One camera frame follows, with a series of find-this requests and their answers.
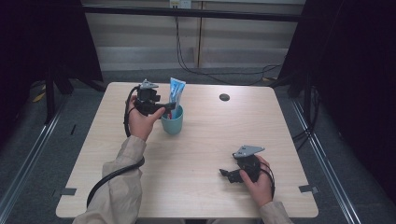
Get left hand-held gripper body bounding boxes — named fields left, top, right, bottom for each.
left=134, top=78, right=166, bottom=118

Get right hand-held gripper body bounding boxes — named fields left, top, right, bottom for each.
left=232, top=145, right=266, bottom=184

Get blue white toothpaste tube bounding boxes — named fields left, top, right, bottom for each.
left=168, top=77, right=187, bottom=120

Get teal cup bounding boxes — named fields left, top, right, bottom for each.
left=160, top=105, right=185, bottom=136

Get person's left hand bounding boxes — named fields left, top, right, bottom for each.
left=127, top=94, right=166, bottom=143

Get person's right hand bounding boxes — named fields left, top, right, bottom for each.
left=238, top=154, right=275, bottom=208

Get grey tape strip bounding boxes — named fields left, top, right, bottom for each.
left=298, top=184, right=319, bottom=194
left=60, top=187, right=78, bottom=197

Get black metal stand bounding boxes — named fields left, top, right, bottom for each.
left=44, top=66, right=58, bottom=125

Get black horizontal bar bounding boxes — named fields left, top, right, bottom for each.
left=81, top=5, right=304, bottom=23

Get dark curtain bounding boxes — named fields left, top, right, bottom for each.
left=276, top=0, right=396, bottom=204
left=0, top=0, right=105, bottom=150

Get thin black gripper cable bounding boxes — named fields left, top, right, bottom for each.
left=261, top=161, right=276, bottom=201

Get black wall cable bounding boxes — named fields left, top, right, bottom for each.
left=174, top=15, right=283, bottom=86

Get black floor cables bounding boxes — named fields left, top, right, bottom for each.
left=291, top=86, right=322, bottom=152

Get metal floor rail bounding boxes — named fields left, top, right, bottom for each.
left=290, top=98, right=362, bottom=224
left=0, top=101, right=64, bottom=217

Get thick black gripper cable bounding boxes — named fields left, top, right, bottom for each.
left=86, top=85, right=147, bottom=209

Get white wall socket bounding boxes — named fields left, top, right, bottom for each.
left=169, top=0, right=192, bottom=9

